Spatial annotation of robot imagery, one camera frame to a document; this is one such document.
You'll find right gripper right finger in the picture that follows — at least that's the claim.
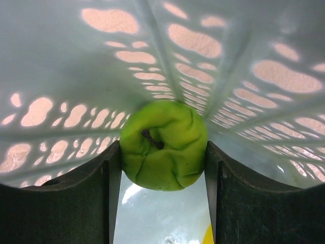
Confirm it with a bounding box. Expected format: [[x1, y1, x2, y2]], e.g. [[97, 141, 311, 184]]
[[204, 142, 324, 243]]

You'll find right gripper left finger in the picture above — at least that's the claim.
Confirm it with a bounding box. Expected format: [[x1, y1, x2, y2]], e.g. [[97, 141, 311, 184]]
[[1, 141, 121, 243]]

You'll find green chayote toy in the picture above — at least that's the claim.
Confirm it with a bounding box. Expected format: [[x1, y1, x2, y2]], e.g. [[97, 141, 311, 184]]
[[119, 100, 208, 191]]

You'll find light blue plastic basket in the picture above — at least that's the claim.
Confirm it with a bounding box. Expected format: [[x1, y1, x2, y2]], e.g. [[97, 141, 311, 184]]
[[0, 0, 325, 244]]

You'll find yellow star fruit toy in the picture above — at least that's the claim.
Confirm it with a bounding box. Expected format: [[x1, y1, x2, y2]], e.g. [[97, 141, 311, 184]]
[[202, 224, 214, 244]]

